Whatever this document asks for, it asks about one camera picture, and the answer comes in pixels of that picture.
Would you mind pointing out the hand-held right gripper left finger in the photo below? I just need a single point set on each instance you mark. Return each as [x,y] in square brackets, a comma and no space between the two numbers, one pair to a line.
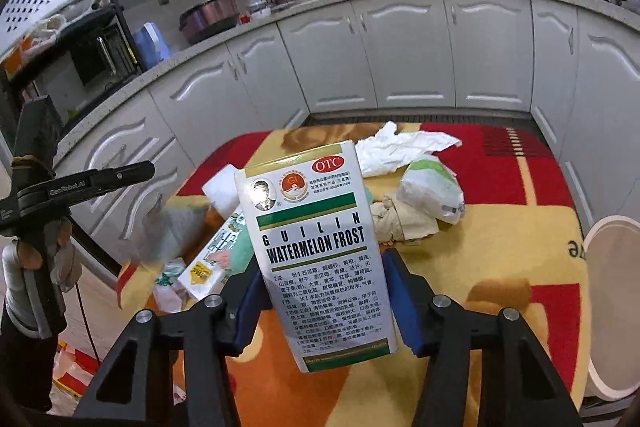
[247,312]

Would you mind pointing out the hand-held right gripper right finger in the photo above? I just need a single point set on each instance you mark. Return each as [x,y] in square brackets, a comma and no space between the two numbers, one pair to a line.
[405,302]

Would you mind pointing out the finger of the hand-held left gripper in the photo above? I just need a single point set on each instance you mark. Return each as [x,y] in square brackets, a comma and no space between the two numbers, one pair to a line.
[120,174]

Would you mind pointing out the white green medicine box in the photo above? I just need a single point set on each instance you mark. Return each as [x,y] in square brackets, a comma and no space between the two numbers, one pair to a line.
[320,257]

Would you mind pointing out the white foam block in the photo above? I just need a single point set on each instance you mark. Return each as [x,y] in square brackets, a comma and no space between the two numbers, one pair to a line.
[222,189]

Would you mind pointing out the white trash bin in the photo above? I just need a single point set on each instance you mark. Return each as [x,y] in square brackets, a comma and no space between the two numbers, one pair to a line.
[610,307]

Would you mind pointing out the person's left forearm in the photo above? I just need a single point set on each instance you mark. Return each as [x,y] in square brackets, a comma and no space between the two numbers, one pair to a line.
[25,367]

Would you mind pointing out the person's left hand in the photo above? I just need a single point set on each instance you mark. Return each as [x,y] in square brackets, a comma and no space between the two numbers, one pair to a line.
[67,257]

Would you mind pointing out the green white carton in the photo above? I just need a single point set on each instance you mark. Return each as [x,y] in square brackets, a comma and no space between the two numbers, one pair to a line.
[225,252]

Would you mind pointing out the clear plastic bag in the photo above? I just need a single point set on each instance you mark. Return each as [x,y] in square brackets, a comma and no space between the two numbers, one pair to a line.
[172,227]

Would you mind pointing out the beige crumpled paper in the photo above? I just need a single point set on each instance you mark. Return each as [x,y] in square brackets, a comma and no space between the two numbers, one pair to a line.
[395,222]

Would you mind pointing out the small white green packet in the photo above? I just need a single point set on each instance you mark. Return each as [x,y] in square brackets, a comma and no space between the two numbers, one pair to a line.
[167,292]

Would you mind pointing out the white green plastic bag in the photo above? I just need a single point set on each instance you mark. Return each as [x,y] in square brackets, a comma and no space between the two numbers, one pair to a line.
[430,192]

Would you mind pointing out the black toaster oven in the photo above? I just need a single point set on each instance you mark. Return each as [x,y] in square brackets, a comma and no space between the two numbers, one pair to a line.
[100,52]

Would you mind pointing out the red yellow printed blanket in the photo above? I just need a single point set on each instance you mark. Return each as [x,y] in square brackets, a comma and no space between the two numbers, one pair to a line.
[500,217]

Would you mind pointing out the blue jug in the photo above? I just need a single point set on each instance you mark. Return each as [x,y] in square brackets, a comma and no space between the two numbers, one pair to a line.
[150,44]

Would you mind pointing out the white crumpled tissue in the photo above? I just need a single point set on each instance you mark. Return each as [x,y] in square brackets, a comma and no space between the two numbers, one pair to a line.
[400,147]

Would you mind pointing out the red white plastic bag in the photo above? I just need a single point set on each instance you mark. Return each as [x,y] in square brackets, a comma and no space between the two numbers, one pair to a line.
[75,362]

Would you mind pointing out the black metal rack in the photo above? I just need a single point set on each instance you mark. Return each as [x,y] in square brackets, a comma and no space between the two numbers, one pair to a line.
[117,7]

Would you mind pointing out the dark red rice cooker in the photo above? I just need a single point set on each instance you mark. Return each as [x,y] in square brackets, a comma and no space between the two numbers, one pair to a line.
[207,17]

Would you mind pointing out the dark striped floor mat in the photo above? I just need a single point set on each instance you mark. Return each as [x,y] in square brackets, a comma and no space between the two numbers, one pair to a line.
[415,118]

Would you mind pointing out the white kitchen base cabinets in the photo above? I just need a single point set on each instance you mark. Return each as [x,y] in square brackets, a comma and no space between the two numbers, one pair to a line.
[400,52]

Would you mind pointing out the speckled kitchen countertop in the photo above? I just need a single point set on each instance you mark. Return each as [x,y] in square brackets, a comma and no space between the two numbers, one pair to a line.
[320,4]

